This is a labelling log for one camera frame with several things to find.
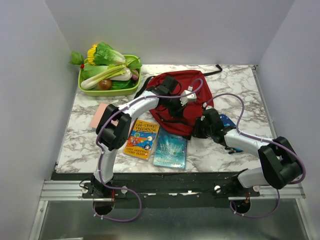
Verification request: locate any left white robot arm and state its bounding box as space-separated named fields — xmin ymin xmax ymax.
xmin=93 ymin=78 xmax=195 ymax=198

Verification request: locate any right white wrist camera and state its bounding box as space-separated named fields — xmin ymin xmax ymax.
xmin=202 ymin=102 xmax=214 ymax=111

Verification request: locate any aluminium rail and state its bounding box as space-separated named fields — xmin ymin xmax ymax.
xmin=40 ymin=180 xmax=306 ymax=202

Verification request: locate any black mounting base plate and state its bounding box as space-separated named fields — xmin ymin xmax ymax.
xmin=50 ymin=172 xmax=260 ymax=213

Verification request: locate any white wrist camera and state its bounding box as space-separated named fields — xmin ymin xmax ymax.
xmin=180 ymin=86 xmax=197 ymax=107
xmin=202 ymin=102 xmax=214 ymax=111

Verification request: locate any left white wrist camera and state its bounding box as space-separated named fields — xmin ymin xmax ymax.
xmin=180 ymin=86 xmax=197 ymax=107

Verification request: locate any yellow flower toy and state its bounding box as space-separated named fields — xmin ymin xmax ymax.
xmin=87 ymin=44 xmax=98 ymax=66

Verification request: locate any green leafy sprig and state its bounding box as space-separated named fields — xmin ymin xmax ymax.
xmin=69 ymin=51 xmax=85 ymax=66

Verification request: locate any celery stalk toy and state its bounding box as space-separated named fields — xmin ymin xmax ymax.
xmin=80 ymin=65 xmax=125 ymax=90

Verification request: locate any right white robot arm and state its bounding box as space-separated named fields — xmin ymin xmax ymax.
xmin=192 ymin=108 xmax=304 ymax=196

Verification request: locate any white radish toy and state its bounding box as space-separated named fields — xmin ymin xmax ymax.
xmin=110 ymin=68 xmax=132 ymax=82

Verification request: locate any red backpack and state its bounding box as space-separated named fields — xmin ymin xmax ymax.
xmin=134 ymin=64 xmax=223 ymax=140

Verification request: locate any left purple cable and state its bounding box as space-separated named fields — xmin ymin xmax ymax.
xmin=96 ymin=78 xmax=204 ymax=223

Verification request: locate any pink book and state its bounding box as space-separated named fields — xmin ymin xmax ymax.
xmin=89 ymin=103 xmax=108 ymax=132

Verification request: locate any blue dinosaur pencil case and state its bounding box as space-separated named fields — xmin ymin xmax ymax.
xmin=219 ymin=114 xmax=243 ymax=155

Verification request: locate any orange treehouse book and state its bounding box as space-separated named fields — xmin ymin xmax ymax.
xmin=123 ymin=119 xmax=160 ymax=160

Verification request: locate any brown onion toy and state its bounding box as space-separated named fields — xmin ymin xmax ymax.
xmin=97 ymin=79 xmax=113 ymax=91

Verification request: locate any teal blue book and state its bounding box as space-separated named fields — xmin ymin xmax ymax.
xmin=153 ymin=127 xmax=188 ymax=170

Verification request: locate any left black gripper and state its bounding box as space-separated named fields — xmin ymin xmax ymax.
xmin=163 ymin=94 xmax=187 ymax=119

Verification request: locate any bok choy toy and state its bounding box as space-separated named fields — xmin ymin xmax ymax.
xmin=81 ymin=63 xmax=109 ymax=80

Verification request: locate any green plastic tray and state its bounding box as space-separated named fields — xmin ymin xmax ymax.
xmin=78 ymin=55 xmax=142 ymax=97

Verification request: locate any green lettuce toy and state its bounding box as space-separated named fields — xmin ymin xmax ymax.
xmin=93 ymin=42 xmax=126 ymax=65

